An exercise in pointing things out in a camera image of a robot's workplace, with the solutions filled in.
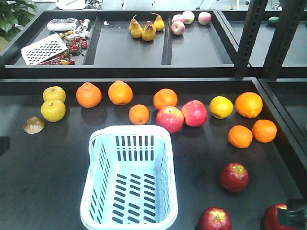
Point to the pink red apple right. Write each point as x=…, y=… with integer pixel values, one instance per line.
x=195, y=113

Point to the green potted plant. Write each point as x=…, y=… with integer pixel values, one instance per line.
x=14, y=13

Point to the small orange left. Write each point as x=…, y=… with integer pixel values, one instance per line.
x=240, y=136

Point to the yellow orange citrus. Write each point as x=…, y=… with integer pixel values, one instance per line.
x=221, y=107

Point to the light blue plastic basket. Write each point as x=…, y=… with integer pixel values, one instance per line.
x=130, y=183

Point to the pink red apple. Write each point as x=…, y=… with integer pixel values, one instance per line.
x=170, y=118
x=195, y=113

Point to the yellow apple upper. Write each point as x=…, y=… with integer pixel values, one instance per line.
x=54, y=92

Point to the yellow apple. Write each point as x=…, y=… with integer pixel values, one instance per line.
x=54, y=92
x=53, y=110

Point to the black wood display stand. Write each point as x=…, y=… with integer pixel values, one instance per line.
x=42, y=175

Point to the small orange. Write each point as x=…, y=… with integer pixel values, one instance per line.
x=240, y=136
x=264, y=130

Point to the large navel orange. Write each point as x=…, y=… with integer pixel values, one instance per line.
x=249, y=104

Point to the small orange right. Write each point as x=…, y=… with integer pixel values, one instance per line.
x=264, y=130

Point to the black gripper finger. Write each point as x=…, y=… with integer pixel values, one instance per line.
x=295, y=215

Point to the large orange back left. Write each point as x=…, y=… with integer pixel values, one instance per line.
x=165, y=97

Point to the white perforated grater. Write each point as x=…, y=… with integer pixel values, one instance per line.
x=43, y=49

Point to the pink red apple left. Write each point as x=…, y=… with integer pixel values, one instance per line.
x=170, y=118

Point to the yellow apple lower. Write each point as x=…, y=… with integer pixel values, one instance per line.
x=53, y=110

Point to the dark red apple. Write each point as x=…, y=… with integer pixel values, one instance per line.
x=270, y=218
x=215, y=218
x=234, y=177

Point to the brown bread bun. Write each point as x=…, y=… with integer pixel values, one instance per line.
x=34, y=125

